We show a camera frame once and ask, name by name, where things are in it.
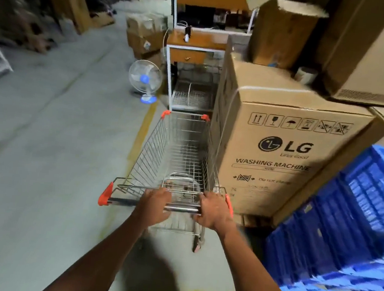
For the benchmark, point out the person's left hand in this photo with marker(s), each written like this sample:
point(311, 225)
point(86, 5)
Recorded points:
point(153, 207)

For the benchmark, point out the person's right hand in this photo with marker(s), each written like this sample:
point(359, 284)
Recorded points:
point(216, 213)

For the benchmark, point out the person's left forearm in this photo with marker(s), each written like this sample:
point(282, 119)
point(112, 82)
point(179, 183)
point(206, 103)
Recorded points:
point(99, 263)

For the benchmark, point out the person's right forearm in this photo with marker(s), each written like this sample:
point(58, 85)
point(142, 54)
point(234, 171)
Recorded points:
point(260, 279)

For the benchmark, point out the stack of blue plastic crates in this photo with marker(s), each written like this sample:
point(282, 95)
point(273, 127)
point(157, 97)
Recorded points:
point(339, 232)

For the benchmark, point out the white blue table fan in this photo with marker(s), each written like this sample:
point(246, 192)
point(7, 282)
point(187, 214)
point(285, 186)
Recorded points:
point(146, 78)

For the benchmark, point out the brown box black logo print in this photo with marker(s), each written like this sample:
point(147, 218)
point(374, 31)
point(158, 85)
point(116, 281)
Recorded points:
point(285, 91)

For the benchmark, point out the small taped cardboard box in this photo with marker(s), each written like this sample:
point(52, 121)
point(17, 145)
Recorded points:
point(146, 24)
point(144, 46)

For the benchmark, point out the white round container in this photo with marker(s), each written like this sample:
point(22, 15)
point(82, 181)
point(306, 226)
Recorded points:
point(306, 76)

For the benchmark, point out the open-flap cardboard box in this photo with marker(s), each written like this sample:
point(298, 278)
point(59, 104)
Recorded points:
point(284, 34)

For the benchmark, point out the orange wooden board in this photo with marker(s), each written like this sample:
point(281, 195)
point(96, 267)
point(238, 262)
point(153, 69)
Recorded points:
point(75, 0)

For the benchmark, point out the large printed cardboard box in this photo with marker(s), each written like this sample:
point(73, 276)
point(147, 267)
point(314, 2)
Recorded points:
point(374, 49)

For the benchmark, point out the white frame wooden shelf unit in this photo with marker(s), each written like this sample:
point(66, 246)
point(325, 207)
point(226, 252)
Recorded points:
point(202, 39)

